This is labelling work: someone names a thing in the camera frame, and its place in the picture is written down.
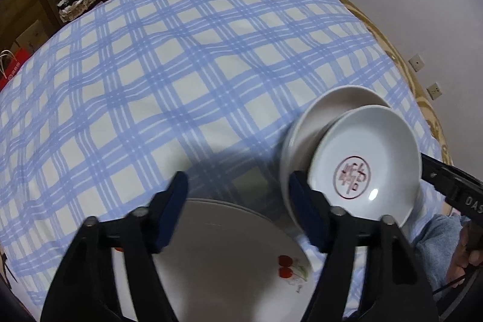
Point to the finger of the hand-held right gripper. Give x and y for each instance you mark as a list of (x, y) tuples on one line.
[(437, 171)]

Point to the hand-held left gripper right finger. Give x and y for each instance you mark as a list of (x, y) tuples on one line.
[(307, 216)]

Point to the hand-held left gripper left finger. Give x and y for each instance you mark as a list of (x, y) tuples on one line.
[(169, 216)]

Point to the white cherry print plate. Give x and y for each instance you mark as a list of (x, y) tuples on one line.
[(226, 250)]

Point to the white bowl with red emblem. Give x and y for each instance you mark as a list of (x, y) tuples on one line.
[(377, 141)]

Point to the bowl with dark floral outside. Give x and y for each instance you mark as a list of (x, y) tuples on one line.
[(339, 99)]

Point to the person's right hand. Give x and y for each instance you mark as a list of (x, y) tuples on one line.
[(462, 250)]

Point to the person's grey blue clothing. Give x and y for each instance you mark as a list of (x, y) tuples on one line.
[(434, 250)]

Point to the blue checked cloth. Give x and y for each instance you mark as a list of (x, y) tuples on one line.
[(169, 61)]

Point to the red paper bag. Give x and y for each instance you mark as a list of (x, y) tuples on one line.
[(15, 67)]

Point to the cardboard box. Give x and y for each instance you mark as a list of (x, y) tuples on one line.
[(32, 37)]

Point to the wicker basket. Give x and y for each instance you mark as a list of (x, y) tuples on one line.
[(79, 9)]

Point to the wall socket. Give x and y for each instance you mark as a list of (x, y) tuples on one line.
[(417, 63), (434, 91)]

